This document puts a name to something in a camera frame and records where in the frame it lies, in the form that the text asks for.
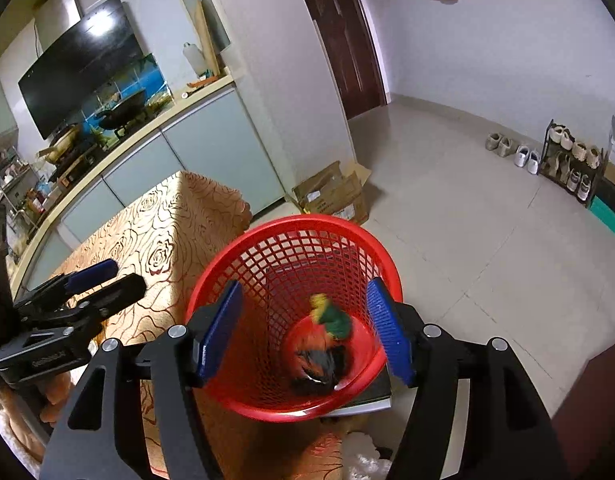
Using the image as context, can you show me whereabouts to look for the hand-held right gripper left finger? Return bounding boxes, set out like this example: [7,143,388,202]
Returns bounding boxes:
[37,280,245,480]

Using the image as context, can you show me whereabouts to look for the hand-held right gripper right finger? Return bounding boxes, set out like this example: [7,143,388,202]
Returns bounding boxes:
[366,276,571,480]

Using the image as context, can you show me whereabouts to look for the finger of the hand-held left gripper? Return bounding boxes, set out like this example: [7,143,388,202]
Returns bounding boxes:
[34,274,148,331]
[14,259,119,313]

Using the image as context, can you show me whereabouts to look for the green and yellow wrapper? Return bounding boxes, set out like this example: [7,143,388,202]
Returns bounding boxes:
[310,294,355,340]

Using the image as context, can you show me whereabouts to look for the orange and black wrapper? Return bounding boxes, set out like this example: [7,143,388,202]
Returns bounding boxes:
[290,320,351,393]

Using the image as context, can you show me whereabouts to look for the red plastic mesh basket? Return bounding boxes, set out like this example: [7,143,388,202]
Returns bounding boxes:
[184,215,404,420]

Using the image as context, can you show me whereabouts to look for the person's left hand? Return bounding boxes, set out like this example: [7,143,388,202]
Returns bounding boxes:
[37,366,83,428]

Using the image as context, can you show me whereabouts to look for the black square stool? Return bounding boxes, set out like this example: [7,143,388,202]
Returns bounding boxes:
[332,367,393,418]

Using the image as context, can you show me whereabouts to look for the orange rose-pattern tablecloth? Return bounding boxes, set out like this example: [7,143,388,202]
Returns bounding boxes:
[0,170,348,480]

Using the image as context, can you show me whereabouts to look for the black gas stove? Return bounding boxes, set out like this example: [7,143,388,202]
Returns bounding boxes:
[47,110,160,183]

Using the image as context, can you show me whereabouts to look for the metal spice rack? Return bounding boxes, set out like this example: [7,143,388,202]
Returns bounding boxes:
[0,145,43,231]

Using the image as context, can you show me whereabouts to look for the white fluffy cushion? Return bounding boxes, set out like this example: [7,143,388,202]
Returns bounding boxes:
[342,430,393,480]

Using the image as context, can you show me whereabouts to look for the yellow clay pot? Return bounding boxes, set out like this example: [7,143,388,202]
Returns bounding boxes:
[37,127,83,163]

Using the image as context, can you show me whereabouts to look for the orange rose-pattern cushion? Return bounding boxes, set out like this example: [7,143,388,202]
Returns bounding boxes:
[307,432,345,480]

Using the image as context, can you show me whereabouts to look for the open cardboard box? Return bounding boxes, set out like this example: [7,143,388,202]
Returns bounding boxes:
[291,160,373,226]

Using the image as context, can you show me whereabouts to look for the black wok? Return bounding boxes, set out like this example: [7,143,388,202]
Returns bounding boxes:
[96,89,148,130]

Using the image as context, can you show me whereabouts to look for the pale green kitchen cabinets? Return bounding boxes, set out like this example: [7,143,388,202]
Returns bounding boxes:
[12,80,288,286]

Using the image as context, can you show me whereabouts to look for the black range hood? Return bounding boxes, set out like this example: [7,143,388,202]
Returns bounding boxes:
[17,0,149,140]

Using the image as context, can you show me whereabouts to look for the dark brown wooden furniture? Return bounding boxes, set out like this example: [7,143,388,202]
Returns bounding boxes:
[552,340,615,480]

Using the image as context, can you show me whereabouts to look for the dark shoe rack with shoes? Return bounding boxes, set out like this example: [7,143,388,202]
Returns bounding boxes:
[539,119,611,208]

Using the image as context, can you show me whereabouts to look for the stack of shoe boxes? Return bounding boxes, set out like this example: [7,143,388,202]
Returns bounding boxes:
[585,112,615,241]

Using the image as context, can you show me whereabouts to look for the wooden cutting board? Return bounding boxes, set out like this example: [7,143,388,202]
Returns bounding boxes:
[194,0,222,76]

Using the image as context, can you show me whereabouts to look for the dark wooden door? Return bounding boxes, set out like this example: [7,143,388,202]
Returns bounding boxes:
[290,0,388,121]

